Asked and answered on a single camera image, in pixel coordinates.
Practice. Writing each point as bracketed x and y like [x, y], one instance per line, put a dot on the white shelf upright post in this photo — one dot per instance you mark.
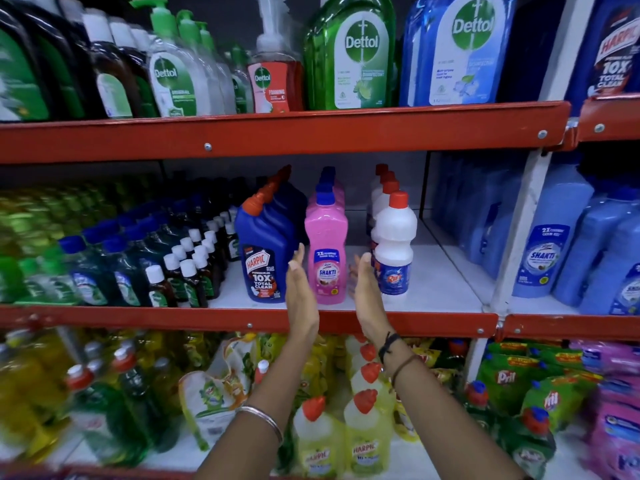
[525, 204]

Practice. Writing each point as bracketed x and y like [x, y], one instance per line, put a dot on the green bottle with red cap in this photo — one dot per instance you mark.
[105, 419]
[145, 394]

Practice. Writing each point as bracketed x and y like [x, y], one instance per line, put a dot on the person's left fingers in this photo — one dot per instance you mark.
[298, 272]

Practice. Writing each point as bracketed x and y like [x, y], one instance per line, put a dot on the group of blue-cap teal bottles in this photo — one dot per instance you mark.
[110, 264]

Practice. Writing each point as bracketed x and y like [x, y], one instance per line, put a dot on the silver bangle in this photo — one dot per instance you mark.
[265, 418]

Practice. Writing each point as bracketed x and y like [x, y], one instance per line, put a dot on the person's right forearm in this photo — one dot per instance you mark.
[440, 424]

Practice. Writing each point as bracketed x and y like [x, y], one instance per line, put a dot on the group of pink refill pouches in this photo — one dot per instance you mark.
[615, 419]

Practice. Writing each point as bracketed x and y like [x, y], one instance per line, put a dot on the group of yellow liquid bottles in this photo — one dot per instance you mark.
[30, 394]

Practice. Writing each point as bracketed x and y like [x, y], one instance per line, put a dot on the white bottle with red cap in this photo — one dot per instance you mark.
[387, 176]
[381, 168]
[381, 207]
[395, 234]

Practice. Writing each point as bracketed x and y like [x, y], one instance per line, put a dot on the pile of yellow pouches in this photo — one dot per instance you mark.
[315, 364]

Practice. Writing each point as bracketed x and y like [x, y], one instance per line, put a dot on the red foaming pump bottle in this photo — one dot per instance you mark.
[274, 84]

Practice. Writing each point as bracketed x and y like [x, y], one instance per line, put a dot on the row of large dark bottles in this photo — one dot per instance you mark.
[30, 69]

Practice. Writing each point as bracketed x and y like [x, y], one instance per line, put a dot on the group of light blue bottles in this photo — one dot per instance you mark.
[565, 229]

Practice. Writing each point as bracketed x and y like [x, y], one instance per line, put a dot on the green dishwash bottle blue cap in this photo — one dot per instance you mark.
[480, 402]
[530, 444]

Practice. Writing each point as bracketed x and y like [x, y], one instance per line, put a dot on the group of green refill pouches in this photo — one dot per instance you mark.
[530, 379]

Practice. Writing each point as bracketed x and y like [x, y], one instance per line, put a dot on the white and green refill pouch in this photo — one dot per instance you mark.
[215, 389]

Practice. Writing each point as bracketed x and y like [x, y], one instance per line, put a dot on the group of green bottles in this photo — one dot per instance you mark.
[30, 244]

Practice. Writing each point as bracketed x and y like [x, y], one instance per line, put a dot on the long red shelf beam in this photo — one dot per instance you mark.
[200, 318]
[300, 132]

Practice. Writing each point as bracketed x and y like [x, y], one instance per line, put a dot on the large green disinfectant bottle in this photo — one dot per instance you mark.
[350, 59]

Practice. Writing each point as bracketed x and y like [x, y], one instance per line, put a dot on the clear hand wash pump bottle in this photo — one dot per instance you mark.
[172, 79]
[212, 74]
[227, 79]
[241, 84]

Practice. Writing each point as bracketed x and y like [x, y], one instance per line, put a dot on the person's left forearm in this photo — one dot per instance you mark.
[260, 409]

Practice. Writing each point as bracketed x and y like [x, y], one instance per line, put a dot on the person's right hand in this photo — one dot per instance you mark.
[369, 304]

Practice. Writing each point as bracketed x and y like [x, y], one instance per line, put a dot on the large blue disinfectant bottle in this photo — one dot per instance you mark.
[450, 54]

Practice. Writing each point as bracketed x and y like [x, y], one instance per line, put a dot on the person's left hand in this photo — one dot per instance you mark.
[301, 304]

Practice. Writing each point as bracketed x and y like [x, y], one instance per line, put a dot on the yellow toilet cleaner bottle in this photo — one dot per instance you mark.
[364, 352]
[370, 377]
[317, 439]
[367, 434]

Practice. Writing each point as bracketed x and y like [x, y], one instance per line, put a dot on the large blue toilet cleaner bottle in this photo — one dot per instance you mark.
[610, 44]

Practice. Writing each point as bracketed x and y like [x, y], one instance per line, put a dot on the row of brown white-cap bottles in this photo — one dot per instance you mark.
[117, 69]

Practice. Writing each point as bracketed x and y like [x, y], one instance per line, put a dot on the pink floor cleaner bottle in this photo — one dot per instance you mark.
[326, 229]
[325, 187]
[327, 178]

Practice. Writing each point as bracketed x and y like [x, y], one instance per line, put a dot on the white bottom shelf board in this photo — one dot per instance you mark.
[415, 459]

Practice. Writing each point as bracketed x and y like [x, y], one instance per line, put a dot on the group of small brown bottles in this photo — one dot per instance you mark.
[190, 274]

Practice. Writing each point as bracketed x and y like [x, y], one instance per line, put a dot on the person's right fingers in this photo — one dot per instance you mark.
[366, 274]

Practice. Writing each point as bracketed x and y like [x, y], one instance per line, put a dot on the short red shelf beam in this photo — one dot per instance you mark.
[610, 119]
[570, 327]

